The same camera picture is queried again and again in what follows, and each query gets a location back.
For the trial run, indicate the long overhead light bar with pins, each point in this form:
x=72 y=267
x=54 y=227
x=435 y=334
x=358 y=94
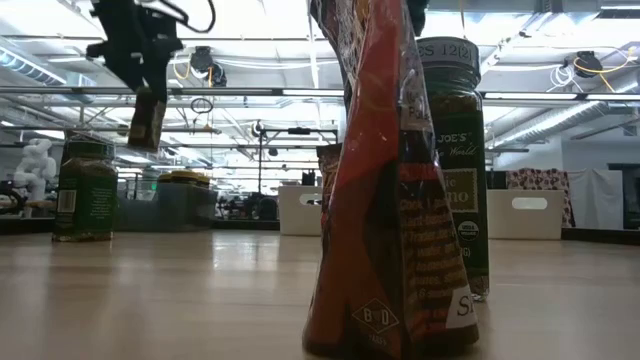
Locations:
x=225 y=91

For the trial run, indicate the floral patterned cloth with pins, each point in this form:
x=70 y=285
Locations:
x=540 y=179

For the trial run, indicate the dark cabinet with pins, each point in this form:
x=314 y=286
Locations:
x=631 y=200

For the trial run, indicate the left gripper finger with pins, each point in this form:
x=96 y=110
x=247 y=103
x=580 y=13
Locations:
x=127 y=75
x=160 y=82

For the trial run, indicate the black background robot arm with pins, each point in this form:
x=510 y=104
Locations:
x=260 y=207

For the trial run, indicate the white plastic bin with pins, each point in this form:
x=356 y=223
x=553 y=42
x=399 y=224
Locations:
x=525 y=225
x=295 y=220

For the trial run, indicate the green-lid oregano jar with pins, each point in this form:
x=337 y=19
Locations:
x=85 y=195
x=460 y=150

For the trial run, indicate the black floor stand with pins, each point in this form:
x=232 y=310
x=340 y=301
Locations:
x=299 y=131

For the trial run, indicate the white robot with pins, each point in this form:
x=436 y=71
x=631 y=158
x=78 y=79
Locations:
x=35 y=165

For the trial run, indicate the black aluminium table frame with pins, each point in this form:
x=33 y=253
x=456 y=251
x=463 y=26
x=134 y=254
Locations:
x=25 y=225

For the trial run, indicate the white cloth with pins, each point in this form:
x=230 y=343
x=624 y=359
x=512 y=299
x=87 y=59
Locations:
x=597 y=200

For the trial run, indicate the grey plastic bin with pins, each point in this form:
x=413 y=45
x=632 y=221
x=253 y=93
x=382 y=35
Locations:
x=170 y=210

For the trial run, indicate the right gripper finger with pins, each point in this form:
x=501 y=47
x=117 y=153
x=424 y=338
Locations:
x=418 y=15

